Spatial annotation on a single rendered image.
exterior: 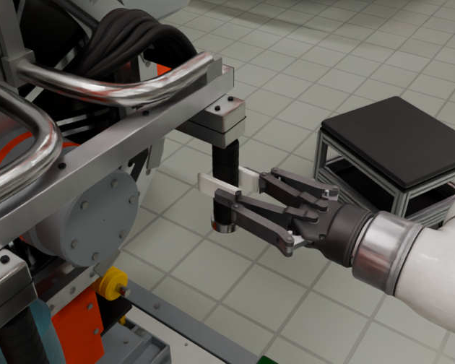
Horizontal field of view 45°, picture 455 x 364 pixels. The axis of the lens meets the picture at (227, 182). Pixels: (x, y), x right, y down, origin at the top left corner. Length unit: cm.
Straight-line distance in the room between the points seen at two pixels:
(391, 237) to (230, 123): 24
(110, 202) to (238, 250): 117
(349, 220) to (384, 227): 4
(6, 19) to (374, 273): 50
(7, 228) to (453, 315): 45
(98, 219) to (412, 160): 120
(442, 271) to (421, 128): 128
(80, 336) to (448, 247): 64
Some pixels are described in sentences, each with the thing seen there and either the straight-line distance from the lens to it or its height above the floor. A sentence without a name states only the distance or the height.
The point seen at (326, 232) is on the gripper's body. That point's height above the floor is 84.
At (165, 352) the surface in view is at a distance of 138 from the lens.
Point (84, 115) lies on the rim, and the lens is 95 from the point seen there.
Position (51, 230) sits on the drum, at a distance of 65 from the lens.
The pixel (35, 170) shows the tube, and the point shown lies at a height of 100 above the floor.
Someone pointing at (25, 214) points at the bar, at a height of 97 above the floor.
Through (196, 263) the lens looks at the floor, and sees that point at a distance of 178.
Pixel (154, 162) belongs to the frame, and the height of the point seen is 73.
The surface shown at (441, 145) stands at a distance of 181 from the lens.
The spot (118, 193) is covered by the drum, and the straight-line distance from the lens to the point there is 68.
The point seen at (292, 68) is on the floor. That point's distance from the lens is 291.
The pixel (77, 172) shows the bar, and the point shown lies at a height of 98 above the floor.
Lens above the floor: 129
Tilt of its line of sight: 38 degrees down
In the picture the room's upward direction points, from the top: straight up
